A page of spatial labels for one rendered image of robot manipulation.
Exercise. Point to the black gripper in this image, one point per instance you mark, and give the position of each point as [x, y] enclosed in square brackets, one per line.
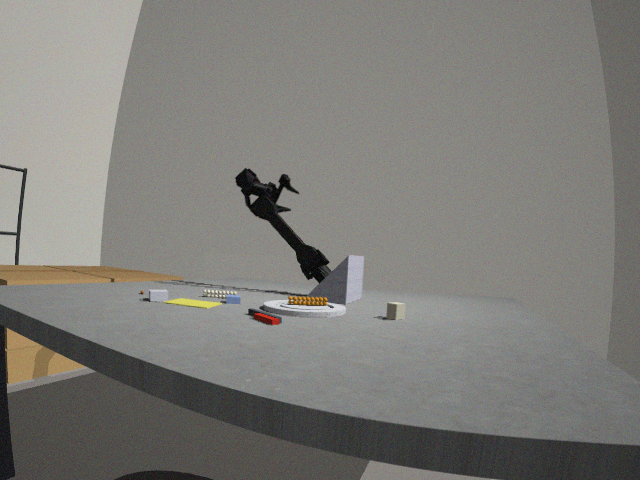
[274, 192]

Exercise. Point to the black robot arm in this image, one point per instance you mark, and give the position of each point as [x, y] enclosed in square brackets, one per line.
[312, 262]

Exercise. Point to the yellow flat rectangular sheet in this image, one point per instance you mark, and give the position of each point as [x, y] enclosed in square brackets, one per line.
[193, 303]

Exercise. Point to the cream cube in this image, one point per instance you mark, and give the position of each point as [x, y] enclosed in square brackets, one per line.
[395, 310]

